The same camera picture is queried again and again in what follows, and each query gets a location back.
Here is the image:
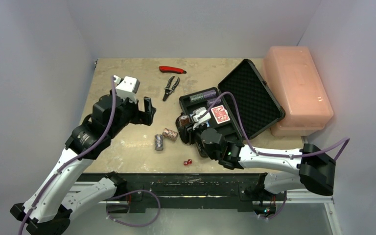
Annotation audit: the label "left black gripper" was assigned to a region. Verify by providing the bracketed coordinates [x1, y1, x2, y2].
[107, 94, 155, 139]

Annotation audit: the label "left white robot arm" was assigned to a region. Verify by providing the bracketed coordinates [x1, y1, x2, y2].
[10, 94, 156, 235]

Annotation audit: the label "pink plastic storage bin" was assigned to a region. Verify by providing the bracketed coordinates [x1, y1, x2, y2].
[262, 46, 334, 136]

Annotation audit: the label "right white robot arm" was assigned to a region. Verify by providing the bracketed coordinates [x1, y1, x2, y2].
[178, 125, 336, 199]

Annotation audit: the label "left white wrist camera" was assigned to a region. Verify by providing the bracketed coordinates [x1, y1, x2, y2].
[113, 75, 140, 103]

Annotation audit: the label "green blue chip stack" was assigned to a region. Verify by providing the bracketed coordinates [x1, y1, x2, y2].
[189, 94, 204, 103]

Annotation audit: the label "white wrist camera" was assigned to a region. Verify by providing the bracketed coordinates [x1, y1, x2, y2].
[191, 107, 211, 130]
[113, 75, 140, 103]

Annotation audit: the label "orange blue chip stack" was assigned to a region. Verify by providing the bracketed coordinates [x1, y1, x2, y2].
[162, 128, 179, 141]
[154, 134, 164, 151]

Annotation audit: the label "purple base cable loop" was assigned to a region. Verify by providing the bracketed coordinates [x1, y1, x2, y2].
[106, 189, 161, 227]

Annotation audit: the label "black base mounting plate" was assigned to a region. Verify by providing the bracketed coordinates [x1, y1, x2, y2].
[77, 172, 301, 214]

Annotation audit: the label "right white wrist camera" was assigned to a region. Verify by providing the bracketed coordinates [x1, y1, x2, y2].
[191, 107, 211, 130]

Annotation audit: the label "black grey pliers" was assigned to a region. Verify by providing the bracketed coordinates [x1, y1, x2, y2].
[162, 76, 180, 102]

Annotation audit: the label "red utility knife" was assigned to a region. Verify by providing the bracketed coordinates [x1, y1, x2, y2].
[158, 66, 187, 74]

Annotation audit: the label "brown 100 chip stack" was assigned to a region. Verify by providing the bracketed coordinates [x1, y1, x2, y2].
[178, 115, 190, 127]

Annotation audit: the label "purple chip stack in case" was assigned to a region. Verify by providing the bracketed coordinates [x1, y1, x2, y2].
[202, 90, 217, 100]

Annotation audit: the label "purple 500 chip stack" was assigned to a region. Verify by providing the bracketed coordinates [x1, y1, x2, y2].
[207, 98, 221, 108]

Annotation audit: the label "red playing card deck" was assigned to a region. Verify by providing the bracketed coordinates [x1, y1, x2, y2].
[211, 105, 231, 124]

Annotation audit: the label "black poker set case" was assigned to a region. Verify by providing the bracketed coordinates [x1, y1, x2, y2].
[179, 59, 285, 157]

